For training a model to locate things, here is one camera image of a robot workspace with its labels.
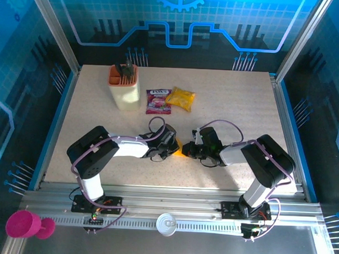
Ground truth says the aluminium upright post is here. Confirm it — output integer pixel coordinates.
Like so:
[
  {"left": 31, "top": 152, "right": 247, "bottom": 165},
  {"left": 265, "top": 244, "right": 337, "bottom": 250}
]
[
  {"left": 22, "top": 0, "right": 85, "bottom": 73},
  {"left": 274, "top": 0, "right": 333, "bottom": 84}
]

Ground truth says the small circuit board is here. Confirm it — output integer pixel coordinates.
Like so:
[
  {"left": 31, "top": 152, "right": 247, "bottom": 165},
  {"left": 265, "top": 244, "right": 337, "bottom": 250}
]
[
  {"left": 82, "top": 210, "right": 106, "bottom": 234},
  {"left": 239, "top": 223, "right": 267, "bottom": 242}
]

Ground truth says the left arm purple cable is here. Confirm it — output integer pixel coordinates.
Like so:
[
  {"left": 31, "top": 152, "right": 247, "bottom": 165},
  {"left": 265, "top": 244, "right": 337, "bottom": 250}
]
[{"left": 68, "top": 113, "right": 168, "bottom": 237}]

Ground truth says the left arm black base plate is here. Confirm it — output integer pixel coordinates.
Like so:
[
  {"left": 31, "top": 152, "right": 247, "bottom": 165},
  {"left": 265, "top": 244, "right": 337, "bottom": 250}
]
[{"left": 71, "top": 194, "right": 124, "bottom": 216}]

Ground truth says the yellow paper sheet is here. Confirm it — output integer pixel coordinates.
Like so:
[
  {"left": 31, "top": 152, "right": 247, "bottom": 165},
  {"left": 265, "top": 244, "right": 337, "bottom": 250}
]
[{"left": 172, "top": 138, "right": 192, "bottom": 158}]

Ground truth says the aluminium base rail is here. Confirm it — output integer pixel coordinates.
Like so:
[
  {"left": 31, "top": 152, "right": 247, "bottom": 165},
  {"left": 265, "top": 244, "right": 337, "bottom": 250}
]
[{"left": 21, "top": 181, "right": 325, "bottom": 224}]

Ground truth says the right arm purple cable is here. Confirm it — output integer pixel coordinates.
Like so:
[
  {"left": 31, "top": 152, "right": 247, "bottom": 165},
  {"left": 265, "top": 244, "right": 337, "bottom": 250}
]
[{"left": 192, "top": 119, "right": 297, "bottom": 244}]

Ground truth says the blue-edged aluminium side rail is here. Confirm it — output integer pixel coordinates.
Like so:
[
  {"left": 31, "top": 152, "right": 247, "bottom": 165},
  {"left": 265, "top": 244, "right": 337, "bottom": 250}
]
[
  {"left": 28, "top": 69, "right": 83, "bottom": 193},
  {"left": 263, "top": 72, "right": 316, "bottom": 203}
]

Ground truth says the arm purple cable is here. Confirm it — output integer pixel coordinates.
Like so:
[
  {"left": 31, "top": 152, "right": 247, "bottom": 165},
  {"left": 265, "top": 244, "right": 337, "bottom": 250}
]
[
  {"left": 68, "top": 113, "right": 168, "bottom": 237},
  {"left": 192, "top": 119, "right": 297, "bottom": 244}
]

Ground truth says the orange cream utensil holder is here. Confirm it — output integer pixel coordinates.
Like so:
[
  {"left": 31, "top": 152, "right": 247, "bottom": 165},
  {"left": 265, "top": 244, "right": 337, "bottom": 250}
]
[{"left": 107, "top": 62, "right": 142, "bottom": 112}]

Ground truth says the purple candy bag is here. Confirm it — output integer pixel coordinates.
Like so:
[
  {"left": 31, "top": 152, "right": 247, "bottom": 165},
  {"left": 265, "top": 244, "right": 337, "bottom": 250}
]
[{"left": 145, "top": 88, "right": 173, "bottom": 116}]

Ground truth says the pink plastic goblet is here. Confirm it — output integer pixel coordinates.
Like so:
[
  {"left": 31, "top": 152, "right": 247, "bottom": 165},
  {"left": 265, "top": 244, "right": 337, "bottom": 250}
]
[{"left": 4, "top": 209, "right": 57, "bottom": 241}]

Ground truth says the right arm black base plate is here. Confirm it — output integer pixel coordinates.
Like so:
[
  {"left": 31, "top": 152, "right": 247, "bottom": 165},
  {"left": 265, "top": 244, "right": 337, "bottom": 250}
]
[{"left": 220, "top": 200, "right": 273, "bottom": 222}]

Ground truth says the white slotted cable duct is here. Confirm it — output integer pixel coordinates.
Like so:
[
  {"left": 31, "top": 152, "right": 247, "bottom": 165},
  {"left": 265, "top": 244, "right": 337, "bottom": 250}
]
[{"left": 51, "top": 213, "right": 246, "bottom": 235}]

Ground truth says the yellow snack bag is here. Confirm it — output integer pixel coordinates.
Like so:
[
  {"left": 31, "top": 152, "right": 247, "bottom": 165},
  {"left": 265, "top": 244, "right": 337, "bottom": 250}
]
[{"left": 164, "top": 86, "right": 197, "bottom": 113}]

